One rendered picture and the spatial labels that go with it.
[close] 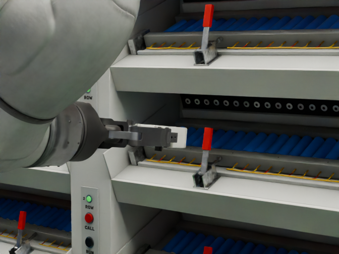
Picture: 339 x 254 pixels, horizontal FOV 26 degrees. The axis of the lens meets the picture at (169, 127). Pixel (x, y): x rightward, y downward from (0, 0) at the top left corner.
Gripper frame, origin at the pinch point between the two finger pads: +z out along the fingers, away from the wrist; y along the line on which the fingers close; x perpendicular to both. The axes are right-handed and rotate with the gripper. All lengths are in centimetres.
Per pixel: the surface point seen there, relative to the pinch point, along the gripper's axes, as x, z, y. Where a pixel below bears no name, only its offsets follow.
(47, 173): -9.1, 10.7, -33.4
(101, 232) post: -17.8, 11.6, -20.1
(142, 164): -5.4, 14.5, -14.7
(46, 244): -24, 19, -41
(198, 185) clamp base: -7.4, 11.5, -0.7
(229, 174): -5.2, 14.5, 2.9
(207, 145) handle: -1.1, 11.6, 0.4
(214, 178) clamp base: -6.1, 13.3, 1.0
